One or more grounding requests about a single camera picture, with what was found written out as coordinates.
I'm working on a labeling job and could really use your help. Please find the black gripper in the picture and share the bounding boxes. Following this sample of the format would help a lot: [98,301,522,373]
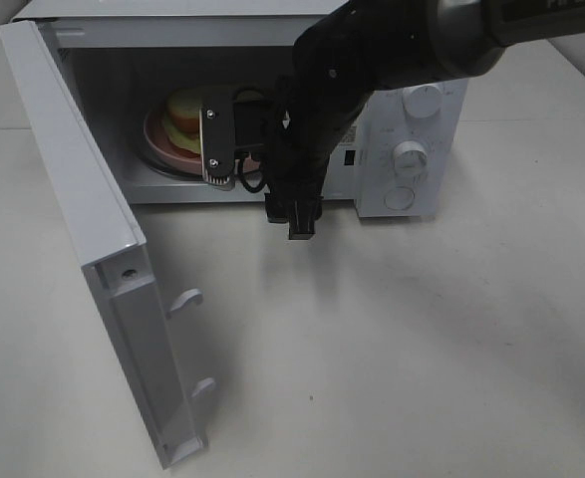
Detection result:
[233,75,367,240]

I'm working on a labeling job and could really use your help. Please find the round white door button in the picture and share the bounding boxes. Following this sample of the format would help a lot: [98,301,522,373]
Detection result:
[384,186,416,211]

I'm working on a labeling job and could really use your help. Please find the white bread sandwich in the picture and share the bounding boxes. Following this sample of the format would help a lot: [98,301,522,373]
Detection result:
[159,85,238,159]

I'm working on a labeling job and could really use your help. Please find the pink round plate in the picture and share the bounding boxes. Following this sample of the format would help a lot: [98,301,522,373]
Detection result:
[144,106,202,176]

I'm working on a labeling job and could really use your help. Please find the white microwave door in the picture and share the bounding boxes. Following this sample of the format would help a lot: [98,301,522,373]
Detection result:
[0,20,215,469]

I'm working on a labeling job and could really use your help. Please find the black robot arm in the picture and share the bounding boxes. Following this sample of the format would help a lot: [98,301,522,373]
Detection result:
[256,1,585,240]

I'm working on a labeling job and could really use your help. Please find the white warning label sticker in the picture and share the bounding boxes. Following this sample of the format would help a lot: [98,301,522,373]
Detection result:
[339,124,358,147]

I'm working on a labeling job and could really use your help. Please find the white lower microwave knob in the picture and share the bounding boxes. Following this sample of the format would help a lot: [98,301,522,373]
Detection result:
[392,140,428,178]

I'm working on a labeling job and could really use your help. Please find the white microwave knob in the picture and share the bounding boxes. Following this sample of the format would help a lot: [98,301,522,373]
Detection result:
[402,84,442,120]
[392,140,428,178]

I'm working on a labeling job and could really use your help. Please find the white microwave oven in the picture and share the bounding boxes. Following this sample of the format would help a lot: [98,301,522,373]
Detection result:
[0,1,467,218]

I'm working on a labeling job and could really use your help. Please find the white upper microwave knob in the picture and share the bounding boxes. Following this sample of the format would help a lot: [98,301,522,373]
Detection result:
[402,84,442,120]

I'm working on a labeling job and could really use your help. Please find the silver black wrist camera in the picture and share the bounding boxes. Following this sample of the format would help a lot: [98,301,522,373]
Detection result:
[199,91,235,190]

